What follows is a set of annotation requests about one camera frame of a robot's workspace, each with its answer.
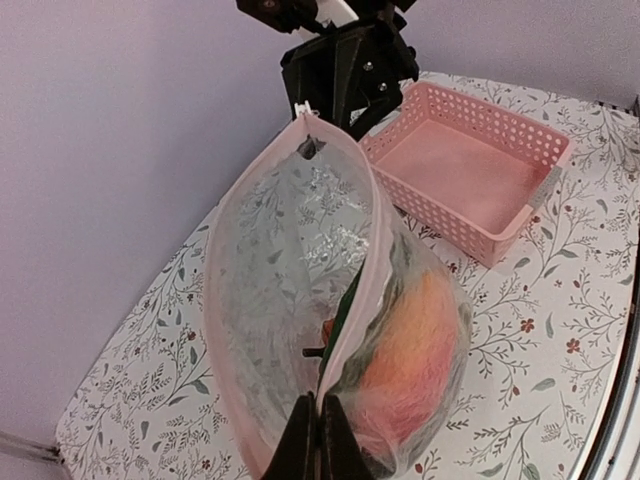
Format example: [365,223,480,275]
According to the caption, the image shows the floral tablecloth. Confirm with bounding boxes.
[55,72,639,479]

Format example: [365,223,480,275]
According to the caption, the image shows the orange red mango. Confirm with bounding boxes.
[352,271,459,453]

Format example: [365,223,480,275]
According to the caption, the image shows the clear zip top bag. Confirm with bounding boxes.
[204,106,472,479]

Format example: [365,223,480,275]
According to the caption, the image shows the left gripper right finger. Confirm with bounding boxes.
[317,395,373,480]

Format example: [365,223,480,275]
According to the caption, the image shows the red lychee bunch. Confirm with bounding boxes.
[302,317,343,362]

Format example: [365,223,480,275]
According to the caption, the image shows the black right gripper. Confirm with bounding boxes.
[236,0,418,141]

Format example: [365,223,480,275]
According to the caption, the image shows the pink perforated plastic basket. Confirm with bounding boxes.
[360,81,574,268]

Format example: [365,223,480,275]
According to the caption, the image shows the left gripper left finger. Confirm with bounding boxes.
[262,392,318,480]

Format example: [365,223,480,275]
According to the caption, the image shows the green cucumber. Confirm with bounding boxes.
[320,264,364,372]

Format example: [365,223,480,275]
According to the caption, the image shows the aluminium front rail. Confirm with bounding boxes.
[570,305,639,479]

